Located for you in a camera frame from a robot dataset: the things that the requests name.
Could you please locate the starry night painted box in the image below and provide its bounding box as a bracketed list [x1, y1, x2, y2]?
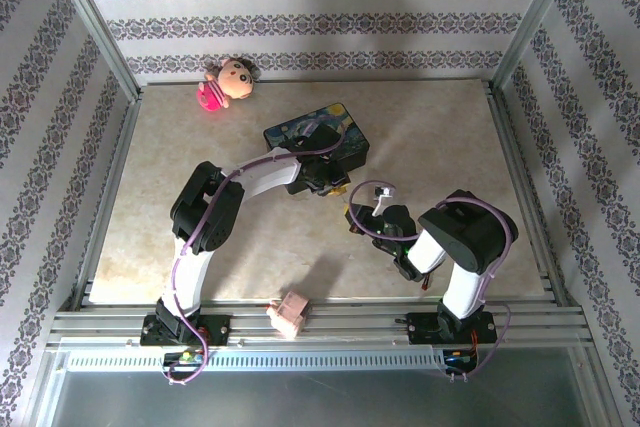
[262, 101, 373, 196]

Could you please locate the pink plastic block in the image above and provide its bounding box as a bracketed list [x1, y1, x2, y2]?
[266, 290, 313, 341]

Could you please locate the pink plush doll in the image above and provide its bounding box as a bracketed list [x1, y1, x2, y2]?
[195, 56, 263, 114]

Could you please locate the grey metal bottom panel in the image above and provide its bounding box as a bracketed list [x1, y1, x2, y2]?
[47, 369, 595, 427]

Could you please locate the multicoloured connector cluster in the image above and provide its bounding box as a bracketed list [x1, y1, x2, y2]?
[164, 349, 207, 368]

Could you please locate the aluminium back rail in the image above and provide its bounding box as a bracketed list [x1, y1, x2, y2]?
[139, 77, 496, 89]

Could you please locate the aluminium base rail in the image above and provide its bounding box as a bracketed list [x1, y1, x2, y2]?
[47, 295, 597, 349]

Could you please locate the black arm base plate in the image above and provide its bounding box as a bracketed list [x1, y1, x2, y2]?
[394, 311, 497, 346]
[140, 313, 233, 348]

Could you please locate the aluminium side rail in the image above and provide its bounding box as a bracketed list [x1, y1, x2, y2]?
[487, 89, 577, 306]
[74, 99, 146, 299]

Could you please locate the slotted grey cable duct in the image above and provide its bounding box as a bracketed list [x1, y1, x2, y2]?
[64, 348, 451, 374]

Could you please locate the blue orange wire cluster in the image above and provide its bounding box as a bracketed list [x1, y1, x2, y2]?
[442, 346, 480, 369]

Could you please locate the aluminium frame post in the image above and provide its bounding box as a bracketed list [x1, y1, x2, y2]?
[43, 0, 144, 105]
[491, 0, 584, 94]

